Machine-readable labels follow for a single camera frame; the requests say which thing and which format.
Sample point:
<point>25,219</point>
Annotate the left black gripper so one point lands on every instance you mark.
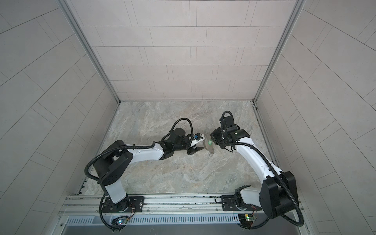
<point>191,151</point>

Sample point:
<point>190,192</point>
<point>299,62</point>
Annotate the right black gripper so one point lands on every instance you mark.
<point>213,135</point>

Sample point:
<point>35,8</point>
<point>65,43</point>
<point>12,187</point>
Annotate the metal key holder plate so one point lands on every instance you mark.
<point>210,148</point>

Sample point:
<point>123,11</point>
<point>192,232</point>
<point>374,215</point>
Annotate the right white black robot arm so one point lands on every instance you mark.
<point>278,192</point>

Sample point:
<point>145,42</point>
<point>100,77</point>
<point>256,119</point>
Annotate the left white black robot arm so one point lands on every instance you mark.
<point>109,166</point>

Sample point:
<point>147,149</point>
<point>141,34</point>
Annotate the right circuit board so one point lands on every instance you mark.
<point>246,220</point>

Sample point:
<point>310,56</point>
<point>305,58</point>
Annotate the circuit board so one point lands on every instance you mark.
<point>120,221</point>
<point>246,220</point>

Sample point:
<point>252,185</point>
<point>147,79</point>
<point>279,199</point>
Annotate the left circuit board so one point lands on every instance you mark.
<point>120,221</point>

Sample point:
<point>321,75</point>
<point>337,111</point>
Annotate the perforated vent strip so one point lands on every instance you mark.
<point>161,219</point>

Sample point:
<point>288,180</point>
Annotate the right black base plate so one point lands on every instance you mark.
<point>232,203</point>

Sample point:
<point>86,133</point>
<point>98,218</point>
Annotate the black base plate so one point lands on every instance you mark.
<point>128,204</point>
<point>232,203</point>

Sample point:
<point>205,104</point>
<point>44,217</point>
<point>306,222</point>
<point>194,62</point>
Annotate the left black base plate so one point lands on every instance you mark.
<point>128,204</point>

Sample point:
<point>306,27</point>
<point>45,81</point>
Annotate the aluminium mounting rail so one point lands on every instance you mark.
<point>175,203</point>

